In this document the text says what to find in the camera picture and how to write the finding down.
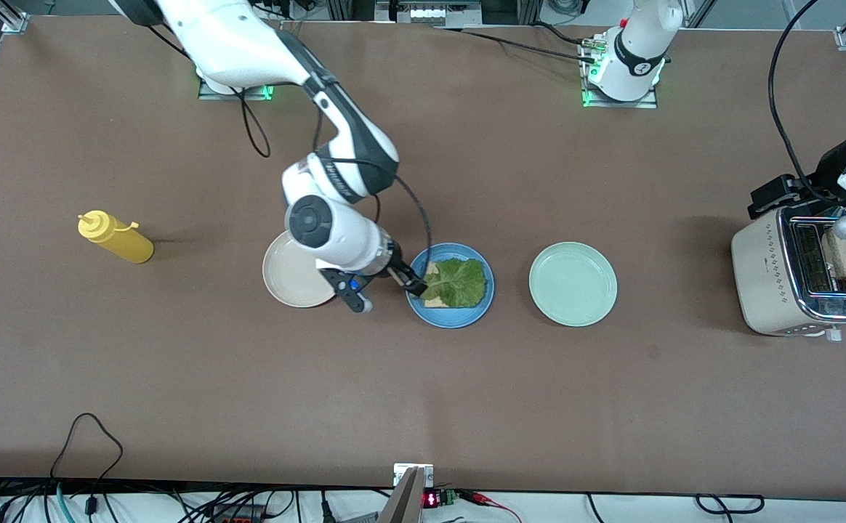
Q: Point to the cream and chrome toaster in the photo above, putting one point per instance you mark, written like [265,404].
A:
[761,283]

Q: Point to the yellow mustard squeeze bottle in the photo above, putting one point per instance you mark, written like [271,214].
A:
[121,243]

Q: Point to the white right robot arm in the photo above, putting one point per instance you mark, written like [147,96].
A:
[248,43]

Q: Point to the pale green round plate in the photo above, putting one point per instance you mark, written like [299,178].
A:
[573,284]

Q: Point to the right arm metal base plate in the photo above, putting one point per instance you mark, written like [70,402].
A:
[248,94]

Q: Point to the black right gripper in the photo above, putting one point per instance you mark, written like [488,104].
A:
[398,266]

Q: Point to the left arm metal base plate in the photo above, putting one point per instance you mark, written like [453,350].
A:
[619,104]

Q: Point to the aluminium camera mount profile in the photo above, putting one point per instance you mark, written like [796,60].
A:
[412,476]

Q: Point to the beige round plate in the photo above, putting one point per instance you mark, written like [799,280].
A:
[285,280]

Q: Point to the small red display module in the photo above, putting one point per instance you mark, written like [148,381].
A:
[437,500]

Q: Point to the grey metal connector box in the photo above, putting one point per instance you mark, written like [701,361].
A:
[429,12]

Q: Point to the blue round plate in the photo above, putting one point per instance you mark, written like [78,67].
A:
[452,318]

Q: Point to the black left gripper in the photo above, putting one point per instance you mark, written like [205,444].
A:
[824,174]

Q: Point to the green lettuce leaf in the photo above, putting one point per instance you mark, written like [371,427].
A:
[463,283]

